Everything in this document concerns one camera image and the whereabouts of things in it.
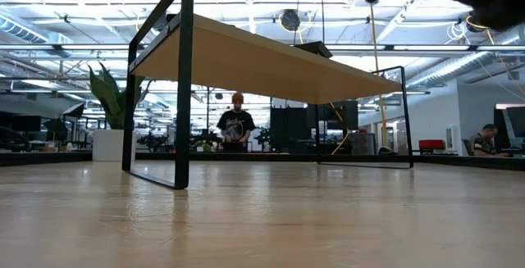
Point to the seated person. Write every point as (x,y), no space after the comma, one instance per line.
(482,143)

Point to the black aluminium table frame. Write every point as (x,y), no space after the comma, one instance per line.
(49,158)

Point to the red box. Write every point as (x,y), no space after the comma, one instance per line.
(431,144)

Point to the black computer monitor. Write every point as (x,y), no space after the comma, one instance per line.
(20,122)
(517,122)

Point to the green plant in white pot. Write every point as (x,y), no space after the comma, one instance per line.
(104,96)

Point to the wooden shelf with black legs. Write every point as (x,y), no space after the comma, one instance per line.
(246,63)

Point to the black angled lamp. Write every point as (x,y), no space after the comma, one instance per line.
(76,110)

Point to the standing person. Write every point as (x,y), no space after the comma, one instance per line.
(236,126)

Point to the black cabinet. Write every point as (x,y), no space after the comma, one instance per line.
(291,124)

